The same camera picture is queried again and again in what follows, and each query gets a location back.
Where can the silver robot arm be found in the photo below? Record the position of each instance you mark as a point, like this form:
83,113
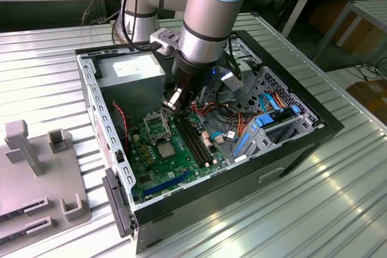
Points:
205,13

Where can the thin metal locking lever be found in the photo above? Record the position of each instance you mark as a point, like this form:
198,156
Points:
167,125

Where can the blue plastic rail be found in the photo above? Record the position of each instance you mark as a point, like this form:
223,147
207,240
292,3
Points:
241,146

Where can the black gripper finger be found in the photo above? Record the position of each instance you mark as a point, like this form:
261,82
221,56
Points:
173,99
192,99

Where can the perforated grey metal disk bay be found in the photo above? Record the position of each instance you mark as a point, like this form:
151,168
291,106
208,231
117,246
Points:
272,84

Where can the plain grey metal disk bay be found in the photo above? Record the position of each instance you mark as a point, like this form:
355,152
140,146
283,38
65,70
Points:
248,58

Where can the blue disk carrier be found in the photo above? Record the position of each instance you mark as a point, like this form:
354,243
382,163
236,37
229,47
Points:
262,121

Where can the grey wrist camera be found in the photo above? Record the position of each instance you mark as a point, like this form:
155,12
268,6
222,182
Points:
164,39

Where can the grey parts rack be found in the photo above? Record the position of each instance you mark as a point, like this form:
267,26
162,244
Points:
36,191

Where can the white metal frame table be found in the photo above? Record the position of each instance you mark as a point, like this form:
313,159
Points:
373,8

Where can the grey power supply unit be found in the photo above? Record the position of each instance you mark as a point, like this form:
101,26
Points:
133,95

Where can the silver CPU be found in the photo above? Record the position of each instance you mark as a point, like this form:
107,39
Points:
166,150

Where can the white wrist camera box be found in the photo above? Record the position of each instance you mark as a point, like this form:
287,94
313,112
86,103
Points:
232,80

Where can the brown cardboard box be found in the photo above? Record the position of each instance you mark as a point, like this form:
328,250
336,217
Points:
326,13
370,98

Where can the CPU socket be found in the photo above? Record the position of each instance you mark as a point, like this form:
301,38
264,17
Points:
167,160

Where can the black PC case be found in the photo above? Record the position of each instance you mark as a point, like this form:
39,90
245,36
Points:
211,206

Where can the black RAM slot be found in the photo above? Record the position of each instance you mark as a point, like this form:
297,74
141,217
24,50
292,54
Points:
193,141
200,138
189,143
196,140

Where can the green motherboard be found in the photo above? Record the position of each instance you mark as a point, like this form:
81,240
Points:
181,165

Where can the blue expansion slot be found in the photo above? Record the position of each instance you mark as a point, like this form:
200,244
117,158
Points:
167,184

